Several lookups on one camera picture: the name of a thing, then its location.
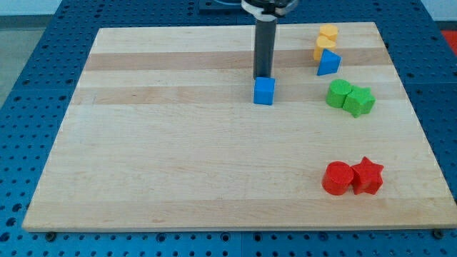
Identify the green star block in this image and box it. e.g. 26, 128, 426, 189
343, 85, 376, 118

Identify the red cylinder block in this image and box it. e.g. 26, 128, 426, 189
321, 161, 353, 196

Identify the blue triangle block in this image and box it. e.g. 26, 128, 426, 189
316, 49, 342, 76

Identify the yellow hexagon block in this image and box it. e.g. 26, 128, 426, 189
319, 24, 338, 42

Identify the yellow heart block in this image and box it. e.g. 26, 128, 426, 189
313, 36, 336, 61

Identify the red star block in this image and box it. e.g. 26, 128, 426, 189
351, 156, 384, 195

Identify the green cylinder block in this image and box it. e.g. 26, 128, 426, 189
326, 79, 352, 108

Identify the wooden board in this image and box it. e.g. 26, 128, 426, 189
22, 22, 456, 232

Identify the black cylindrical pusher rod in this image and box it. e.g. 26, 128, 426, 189
253, 19, 277, 79

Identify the blue cube block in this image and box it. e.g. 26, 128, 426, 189
253, 77, 276, 106

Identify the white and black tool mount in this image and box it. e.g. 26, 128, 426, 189
241, 0, 298, 21

